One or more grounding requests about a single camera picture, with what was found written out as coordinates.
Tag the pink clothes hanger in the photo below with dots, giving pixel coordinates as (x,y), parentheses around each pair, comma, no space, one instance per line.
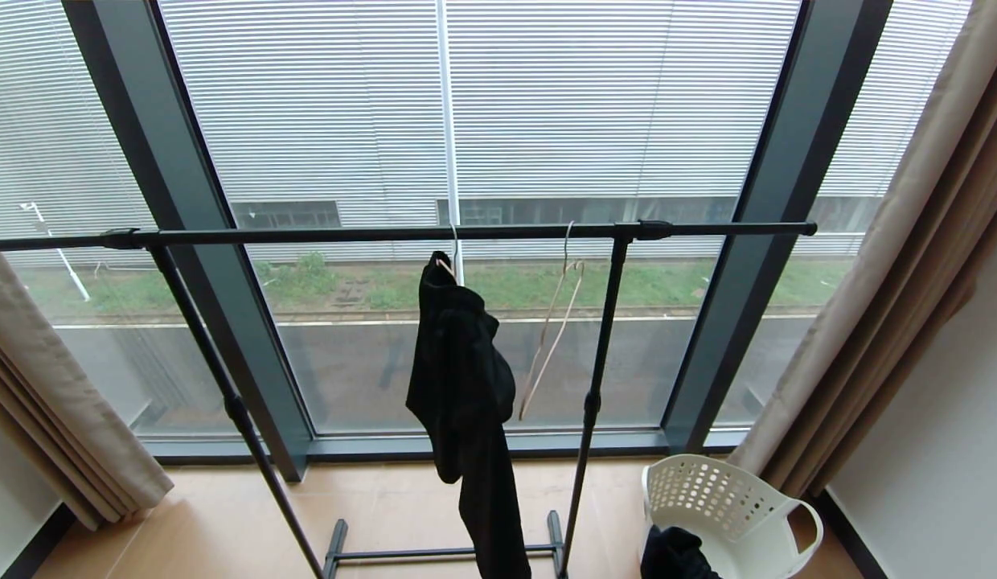
(567,245)
(444,263)

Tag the black shorts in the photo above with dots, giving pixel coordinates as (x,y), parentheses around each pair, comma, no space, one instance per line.
(466,386)

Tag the black clothes rack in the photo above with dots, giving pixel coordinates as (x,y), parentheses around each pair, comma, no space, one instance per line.
(305,236)

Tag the white laundry basket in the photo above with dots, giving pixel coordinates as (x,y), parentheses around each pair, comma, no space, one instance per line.
(732,498)

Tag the window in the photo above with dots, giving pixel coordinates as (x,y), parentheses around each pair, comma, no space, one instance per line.
(587,121)

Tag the black garment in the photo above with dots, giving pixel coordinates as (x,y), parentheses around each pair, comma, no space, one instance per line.
(675,555)

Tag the beige curtain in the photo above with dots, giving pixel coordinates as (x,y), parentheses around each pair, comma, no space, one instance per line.
(908,281)
(56,402)

